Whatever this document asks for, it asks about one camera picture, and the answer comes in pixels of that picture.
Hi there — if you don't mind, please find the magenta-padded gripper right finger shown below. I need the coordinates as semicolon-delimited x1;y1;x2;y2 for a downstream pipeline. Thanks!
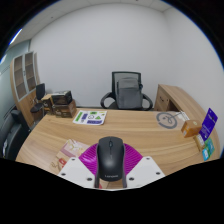
122;142;166;189

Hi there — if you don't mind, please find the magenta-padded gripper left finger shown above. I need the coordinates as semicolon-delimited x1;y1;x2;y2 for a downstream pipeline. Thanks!
57;142;101;189

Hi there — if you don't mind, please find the black computer mouse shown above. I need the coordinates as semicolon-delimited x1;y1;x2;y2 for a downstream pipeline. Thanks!
95;135;126;182

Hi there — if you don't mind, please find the white green-printed sheet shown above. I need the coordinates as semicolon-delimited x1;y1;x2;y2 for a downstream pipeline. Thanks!
72;109;108;127

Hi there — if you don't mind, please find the beige packet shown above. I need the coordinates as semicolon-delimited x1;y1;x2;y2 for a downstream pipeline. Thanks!
194;133;206;152

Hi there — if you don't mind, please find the blue packet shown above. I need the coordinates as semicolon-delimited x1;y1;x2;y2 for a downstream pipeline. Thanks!
201;148;211;162

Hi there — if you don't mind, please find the orange-brown box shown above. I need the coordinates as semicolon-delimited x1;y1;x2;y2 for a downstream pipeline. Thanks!
180;119;203;139

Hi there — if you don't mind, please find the brown printed carton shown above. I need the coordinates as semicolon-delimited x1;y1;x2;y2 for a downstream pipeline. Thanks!
53;99;78;119

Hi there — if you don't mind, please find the green packet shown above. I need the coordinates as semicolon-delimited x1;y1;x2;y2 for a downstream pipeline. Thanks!
204;137;216;160

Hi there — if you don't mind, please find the small dark brown carton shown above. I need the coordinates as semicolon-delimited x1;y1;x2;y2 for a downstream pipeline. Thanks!
41;93;55;113

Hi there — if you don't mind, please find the large black armchair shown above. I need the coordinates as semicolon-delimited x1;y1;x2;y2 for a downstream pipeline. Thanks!
0;109;31;161

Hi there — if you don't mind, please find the black printed carton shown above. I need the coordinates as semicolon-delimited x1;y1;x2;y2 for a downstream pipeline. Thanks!
51;89;73;106

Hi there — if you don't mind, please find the wooden side desk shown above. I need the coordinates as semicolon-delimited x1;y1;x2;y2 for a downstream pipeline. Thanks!
153;83;206;124

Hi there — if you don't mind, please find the purple card package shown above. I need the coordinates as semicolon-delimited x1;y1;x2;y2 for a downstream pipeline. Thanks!
199;107;219;142

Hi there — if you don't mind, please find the black mesh office chair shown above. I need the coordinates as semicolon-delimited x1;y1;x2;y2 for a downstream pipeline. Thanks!
100;70;154;111

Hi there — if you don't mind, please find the small black chair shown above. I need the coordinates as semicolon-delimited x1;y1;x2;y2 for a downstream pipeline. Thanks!
30;83;47;124

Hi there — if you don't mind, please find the wooden shelf cabinet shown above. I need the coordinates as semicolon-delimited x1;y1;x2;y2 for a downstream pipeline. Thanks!
9;50;41;129

